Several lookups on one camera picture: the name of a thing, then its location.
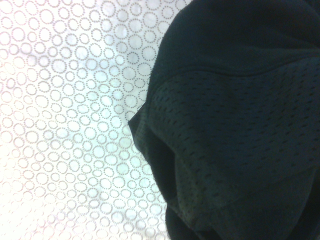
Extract black mesh garment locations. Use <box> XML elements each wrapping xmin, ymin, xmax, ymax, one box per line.
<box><xmin>127</xmin><ymin>0</ymin><xmax>320</xmax><ymax>240</ymax></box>

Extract white circle-patterned duvet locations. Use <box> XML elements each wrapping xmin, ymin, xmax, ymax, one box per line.
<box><xmin>0</xmin><ymin>0</ymin><xmax>191</xmax><ymax>240</ymax></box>

